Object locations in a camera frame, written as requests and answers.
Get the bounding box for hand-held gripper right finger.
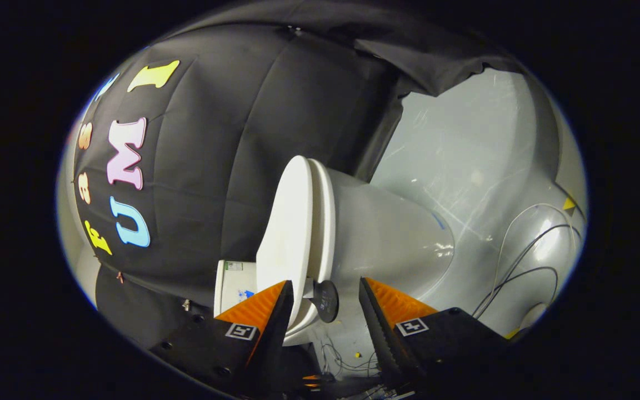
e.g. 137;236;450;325
359;277;509;392

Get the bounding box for thin black floor cables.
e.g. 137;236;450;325
320;339;382;379

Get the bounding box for white toilet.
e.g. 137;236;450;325
214;158;455;346

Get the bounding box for white toilet lid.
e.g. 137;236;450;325
256;156;315;334

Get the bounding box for black backdrop cloth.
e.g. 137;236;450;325
73;0;526;356

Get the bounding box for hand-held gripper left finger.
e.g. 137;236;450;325
149;280;294;399

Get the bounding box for grey looped floor cables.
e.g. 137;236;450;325
473;203;582;320

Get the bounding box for black round lid handle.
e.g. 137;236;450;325
303;279;339;324

